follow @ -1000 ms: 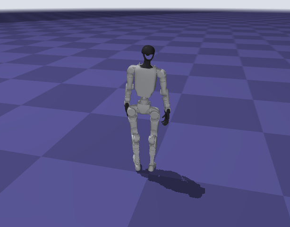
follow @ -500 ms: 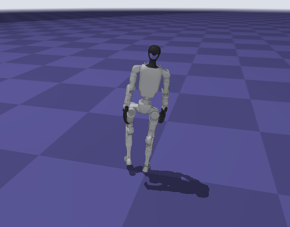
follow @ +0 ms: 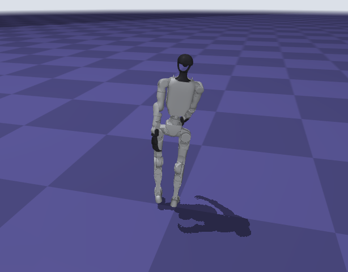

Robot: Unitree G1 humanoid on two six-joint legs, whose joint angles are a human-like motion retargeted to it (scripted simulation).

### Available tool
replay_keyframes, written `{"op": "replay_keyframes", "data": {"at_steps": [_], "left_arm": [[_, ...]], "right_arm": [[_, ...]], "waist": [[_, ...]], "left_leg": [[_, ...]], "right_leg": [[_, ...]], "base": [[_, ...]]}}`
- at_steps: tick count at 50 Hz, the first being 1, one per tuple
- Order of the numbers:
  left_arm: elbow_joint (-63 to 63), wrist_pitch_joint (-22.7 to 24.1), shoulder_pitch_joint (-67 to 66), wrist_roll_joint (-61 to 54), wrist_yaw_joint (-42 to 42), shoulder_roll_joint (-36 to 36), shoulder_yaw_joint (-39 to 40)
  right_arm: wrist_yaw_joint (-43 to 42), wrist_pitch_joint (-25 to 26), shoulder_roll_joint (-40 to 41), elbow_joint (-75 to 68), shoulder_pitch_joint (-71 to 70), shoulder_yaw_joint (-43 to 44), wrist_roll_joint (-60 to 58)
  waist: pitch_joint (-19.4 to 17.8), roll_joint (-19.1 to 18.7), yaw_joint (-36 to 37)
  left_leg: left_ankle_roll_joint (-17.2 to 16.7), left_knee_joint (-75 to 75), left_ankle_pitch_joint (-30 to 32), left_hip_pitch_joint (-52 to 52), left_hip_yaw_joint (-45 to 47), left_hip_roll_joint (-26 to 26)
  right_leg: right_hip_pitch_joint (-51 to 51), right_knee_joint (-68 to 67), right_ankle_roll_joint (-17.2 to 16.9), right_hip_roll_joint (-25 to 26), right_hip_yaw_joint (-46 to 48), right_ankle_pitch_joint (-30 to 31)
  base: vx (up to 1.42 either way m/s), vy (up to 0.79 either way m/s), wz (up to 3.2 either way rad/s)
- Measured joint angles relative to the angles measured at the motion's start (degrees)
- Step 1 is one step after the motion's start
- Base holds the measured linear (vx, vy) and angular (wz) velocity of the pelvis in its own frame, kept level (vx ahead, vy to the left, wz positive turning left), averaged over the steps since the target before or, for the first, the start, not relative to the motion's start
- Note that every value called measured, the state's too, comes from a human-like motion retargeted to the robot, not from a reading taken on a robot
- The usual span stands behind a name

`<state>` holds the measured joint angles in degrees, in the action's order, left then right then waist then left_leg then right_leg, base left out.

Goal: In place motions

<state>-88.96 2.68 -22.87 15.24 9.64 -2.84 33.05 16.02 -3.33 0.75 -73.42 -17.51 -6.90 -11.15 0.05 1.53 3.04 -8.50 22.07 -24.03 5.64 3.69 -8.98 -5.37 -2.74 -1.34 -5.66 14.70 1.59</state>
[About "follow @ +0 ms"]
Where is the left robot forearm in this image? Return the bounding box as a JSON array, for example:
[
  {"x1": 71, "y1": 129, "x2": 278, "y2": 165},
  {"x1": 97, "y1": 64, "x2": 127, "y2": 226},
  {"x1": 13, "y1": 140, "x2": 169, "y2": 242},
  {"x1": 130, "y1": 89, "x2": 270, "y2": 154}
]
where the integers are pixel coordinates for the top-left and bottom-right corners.
[{"x1": 151, "y1": 103, "x2": 162, "y2": 134}]

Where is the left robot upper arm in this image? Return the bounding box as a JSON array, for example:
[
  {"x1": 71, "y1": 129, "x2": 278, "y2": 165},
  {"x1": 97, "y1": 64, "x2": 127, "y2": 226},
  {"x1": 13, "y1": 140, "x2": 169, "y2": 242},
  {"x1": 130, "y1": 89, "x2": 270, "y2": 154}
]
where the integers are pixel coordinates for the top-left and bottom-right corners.
[{"x1": 156, "y1": 78, "x2": 170, "y2": 112}]

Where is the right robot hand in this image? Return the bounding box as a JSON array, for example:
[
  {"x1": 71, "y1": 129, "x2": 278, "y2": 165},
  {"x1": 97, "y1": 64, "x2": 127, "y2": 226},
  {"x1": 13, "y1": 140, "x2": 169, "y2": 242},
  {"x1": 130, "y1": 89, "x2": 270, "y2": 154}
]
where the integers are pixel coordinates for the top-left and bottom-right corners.
[{"x1": 180, "y1": 117, "x2": 188, "y2": 126}]

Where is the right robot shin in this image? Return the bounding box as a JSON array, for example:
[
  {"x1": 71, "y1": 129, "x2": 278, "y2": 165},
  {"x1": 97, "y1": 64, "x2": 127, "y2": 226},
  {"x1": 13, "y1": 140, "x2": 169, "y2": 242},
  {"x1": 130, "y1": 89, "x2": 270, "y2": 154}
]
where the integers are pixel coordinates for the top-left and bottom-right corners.
[{"x1": 173, "y1": 164, "x2": 185, "y2": 200}]

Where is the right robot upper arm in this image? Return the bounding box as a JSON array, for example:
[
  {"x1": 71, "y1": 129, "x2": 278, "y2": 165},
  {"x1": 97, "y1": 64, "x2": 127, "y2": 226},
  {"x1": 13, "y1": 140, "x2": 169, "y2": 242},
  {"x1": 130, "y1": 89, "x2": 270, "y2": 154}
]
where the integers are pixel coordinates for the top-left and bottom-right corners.
[{"x1": 190, "y1": 81, "x2": 204, "y2": 109}]

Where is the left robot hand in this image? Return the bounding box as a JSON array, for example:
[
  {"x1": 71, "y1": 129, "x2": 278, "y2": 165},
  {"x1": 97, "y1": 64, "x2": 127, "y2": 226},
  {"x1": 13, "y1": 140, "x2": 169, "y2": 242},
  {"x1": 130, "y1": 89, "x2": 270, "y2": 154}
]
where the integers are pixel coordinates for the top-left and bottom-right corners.
[{"x1": 151, "y1": 129, "x2": 161, "y2": 152}]

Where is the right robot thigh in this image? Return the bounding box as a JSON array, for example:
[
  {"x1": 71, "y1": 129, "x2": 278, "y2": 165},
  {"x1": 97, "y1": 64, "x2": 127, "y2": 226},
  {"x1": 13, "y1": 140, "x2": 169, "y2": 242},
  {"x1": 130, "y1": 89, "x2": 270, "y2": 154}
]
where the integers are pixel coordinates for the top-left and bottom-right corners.
[{"x1": 174, "y1": 127, "x2": 191, "y2": 174}]

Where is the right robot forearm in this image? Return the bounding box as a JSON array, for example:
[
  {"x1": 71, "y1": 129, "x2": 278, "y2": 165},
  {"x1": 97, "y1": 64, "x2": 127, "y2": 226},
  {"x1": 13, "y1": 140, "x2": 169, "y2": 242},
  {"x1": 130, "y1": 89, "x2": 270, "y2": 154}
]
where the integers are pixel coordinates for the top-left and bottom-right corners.
[{"x1": 183, "y1": 109, "x2": 196, "y2": 120}]

